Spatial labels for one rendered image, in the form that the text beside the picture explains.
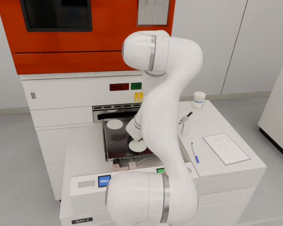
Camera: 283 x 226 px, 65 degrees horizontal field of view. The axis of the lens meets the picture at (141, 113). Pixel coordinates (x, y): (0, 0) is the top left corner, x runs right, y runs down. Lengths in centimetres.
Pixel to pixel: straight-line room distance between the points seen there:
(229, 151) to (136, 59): 77
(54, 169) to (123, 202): 127
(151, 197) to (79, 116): 100
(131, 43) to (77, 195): 63
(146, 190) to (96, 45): 84
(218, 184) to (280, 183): 157
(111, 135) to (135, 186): 77
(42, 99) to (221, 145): 103
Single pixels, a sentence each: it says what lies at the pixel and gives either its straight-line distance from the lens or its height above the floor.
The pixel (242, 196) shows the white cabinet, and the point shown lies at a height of 75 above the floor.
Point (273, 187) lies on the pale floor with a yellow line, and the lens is 259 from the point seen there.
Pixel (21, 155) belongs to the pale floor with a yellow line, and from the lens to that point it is 266.
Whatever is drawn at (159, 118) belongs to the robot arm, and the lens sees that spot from 55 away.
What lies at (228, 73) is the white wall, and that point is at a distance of 355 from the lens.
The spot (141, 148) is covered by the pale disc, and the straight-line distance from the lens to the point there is 121.
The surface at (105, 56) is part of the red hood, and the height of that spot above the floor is 131.
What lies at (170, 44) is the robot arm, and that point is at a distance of 62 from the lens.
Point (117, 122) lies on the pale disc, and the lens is 138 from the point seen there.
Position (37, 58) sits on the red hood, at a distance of 125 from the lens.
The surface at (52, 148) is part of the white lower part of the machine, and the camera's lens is 164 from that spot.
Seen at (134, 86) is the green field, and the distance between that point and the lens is 137.
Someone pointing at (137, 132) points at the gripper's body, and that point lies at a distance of 113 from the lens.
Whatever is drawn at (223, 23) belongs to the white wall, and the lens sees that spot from 320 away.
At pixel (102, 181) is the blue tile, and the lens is 98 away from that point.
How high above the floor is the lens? 173
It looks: 34 degrees down
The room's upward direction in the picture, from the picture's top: 3 degrees clockwise
